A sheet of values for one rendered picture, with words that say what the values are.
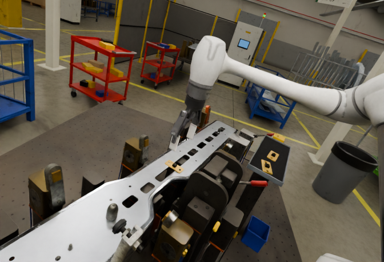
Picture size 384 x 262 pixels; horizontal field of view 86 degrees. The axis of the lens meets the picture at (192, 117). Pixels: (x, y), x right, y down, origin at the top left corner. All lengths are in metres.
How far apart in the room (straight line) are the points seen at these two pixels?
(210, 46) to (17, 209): 1.00
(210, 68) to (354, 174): 2.82
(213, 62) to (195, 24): 7.41
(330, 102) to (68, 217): 0.90
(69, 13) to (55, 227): 10.62
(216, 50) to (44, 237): 0.69
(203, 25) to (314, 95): 7.36
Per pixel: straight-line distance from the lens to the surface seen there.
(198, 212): 0.63
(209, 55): 0.69
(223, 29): 7.99
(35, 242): 0.70
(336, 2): 13.24
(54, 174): 0.70
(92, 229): 0.70
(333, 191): 3.42
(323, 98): 0.85
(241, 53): 7.21
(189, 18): 8.15
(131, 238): 0.43
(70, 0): 11.03
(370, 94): 0.83
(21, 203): 1.19
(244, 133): 1.35
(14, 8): 7.89
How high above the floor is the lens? 1.57
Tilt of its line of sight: 24 degrees down
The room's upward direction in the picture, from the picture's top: 18 degrees clockwise
